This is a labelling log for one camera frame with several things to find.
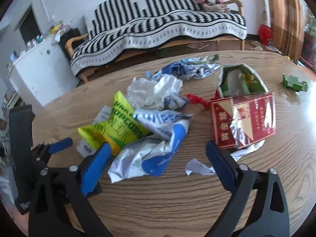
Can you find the yellow green popcorn bag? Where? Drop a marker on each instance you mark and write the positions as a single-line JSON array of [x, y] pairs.
[[121, 128]]

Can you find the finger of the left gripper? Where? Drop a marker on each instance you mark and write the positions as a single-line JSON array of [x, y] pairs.
[[60, 145]]

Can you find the white cabinet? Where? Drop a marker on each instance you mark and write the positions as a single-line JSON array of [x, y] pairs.
[[42, 74]]

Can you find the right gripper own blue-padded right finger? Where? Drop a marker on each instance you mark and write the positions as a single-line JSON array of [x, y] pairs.
[[269, 215]]

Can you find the green plastic toy shell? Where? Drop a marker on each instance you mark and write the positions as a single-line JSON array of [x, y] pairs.
[[292, 82]]

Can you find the red plastic scrap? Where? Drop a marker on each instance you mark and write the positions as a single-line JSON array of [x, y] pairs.
[[194, 99]]

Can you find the green white paper bowl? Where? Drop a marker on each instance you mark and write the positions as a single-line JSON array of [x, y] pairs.
[[239, 80]]

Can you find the black white striped sofa blanket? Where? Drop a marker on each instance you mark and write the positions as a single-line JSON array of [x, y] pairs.
[[116, 26]]

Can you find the small grey white box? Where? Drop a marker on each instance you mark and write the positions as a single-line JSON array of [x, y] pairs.
[[87, 144]]

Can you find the red cigarette box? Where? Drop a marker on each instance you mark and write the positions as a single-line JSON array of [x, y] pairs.
[[242, 121]]

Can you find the brown curtain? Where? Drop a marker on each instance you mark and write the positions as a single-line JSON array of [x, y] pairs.
[[288, 23]]

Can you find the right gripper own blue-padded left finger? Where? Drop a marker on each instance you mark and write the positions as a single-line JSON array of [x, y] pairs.
[[60, 205]]

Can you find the red bag on floor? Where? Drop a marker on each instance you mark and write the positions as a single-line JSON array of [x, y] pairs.
[[266, 34]]

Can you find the blue silver wrapper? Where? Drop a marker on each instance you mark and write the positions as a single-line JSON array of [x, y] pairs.
[[189, 68]]

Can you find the pair of slippers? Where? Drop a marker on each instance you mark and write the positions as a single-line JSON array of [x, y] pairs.
[[256, 46]]

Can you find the white blue pouch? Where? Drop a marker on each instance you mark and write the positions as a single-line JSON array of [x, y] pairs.
[[151, 154]]

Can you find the white blue paper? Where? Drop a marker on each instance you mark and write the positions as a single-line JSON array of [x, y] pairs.
[[159, 94]]

